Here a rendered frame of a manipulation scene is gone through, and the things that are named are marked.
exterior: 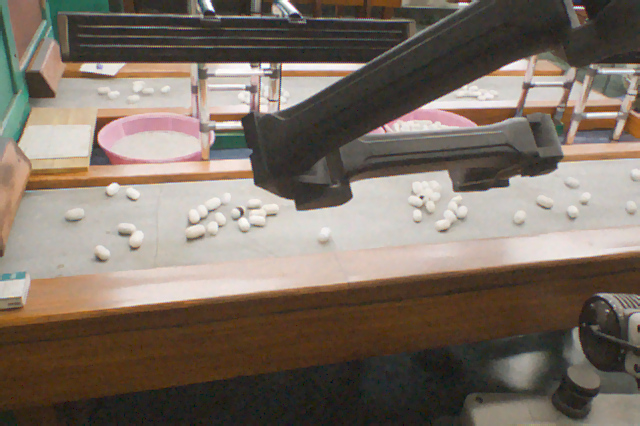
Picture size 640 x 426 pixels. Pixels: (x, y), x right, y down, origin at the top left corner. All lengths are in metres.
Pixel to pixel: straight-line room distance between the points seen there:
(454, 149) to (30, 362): 0.69
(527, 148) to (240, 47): 0.50
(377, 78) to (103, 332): 0.59
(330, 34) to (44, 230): 0.63
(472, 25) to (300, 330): 0.64
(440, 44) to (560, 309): 0.82
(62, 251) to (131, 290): 0.20
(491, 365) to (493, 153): 1.28
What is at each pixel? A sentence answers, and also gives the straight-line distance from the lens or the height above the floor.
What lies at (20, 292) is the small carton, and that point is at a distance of 0.93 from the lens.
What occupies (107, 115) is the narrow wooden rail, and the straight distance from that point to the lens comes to 1.54.
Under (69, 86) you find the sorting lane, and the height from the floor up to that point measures 0.74.
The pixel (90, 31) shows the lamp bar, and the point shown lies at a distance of 1.02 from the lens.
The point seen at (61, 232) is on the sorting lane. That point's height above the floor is 0.74.
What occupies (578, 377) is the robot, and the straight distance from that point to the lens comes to 1.23.
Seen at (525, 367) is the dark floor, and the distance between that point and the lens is 2.04.
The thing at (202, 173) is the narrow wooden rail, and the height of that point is 0.76.
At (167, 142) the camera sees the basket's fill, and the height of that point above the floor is 0.74.
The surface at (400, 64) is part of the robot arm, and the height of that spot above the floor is 1.21.
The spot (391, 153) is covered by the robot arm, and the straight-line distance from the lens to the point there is 0.70.
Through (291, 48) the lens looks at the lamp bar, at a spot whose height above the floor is 1.07.
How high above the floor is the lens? 1.35
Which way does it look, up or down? 32 degrees down
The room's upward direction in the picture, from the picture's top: 6 degrees clockwise
